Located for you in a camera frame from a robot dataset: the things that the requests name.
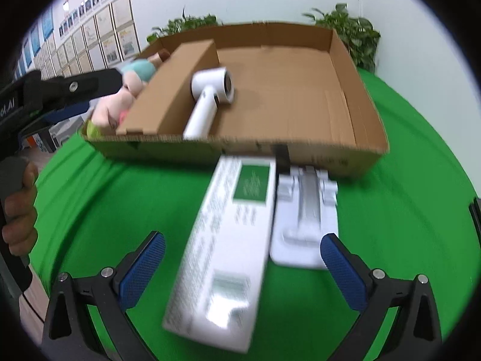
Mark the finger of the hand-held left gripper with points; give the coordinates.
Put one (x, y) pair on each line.
(67, 111)
(75, 86)

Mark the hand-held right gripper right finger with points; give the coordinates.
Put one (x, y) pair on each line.
(344, 270)

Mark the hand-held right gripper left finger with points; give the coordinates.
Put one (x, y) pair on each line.
(142, 267)

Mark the pink and teal plush toy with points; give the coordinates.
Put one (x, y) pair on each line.
(112, 107)

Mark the white carton with green label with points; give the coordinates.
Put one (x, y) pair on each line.
(225, 255)

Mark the long narrow cardboard box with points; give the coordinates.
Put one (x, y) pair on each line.
(169, 90)

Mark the white hair dryer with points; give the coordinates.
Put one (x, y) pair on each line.
(201, 109)

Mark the large shallow cardboard box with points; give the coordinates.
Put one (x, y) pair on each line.
(293, 97)

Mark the person's left hand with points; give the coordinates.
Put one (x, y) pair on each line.
(22, 222)

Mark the white plastic device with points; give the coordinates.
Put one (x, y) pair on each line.
(300, 240)

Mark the green tablecloth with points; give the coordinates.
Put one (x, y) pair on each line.
(413, 214)

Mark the bushy green potted plant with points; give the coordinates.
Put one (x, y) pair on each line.
(188, 24)

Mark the black chair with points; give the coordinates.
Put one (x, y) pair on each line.
(476, 214)

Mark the tall green potted plant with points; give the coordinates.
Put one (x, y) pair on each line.
(353, 34)

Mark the wall of framed certificates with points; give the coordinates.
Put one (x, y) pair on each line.
(105, 37)

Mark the row of blue wall posters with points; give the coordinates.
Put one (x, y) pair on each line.
(47, 24)

